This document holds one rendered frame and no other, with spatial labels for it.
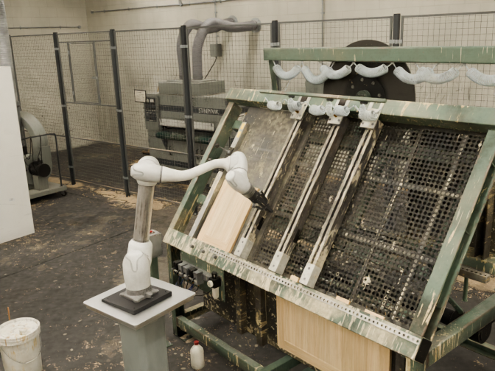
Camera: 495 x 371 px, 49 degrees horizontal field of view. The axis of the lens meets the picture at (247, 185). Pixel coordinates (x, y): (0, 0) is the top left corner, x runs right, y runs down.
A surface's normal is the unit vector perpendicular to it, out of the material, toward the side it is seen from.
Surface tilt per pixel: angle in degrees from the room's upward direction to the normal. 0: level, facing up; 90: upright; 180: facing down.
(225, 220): 54
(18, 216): 90
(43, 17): 90
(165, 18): 90
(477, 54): 90
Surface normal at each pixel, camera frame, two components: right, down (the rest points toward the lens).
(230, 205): -0.64, -0.40
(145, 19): -0.62, 0.23
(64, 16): 0.78, 0.14
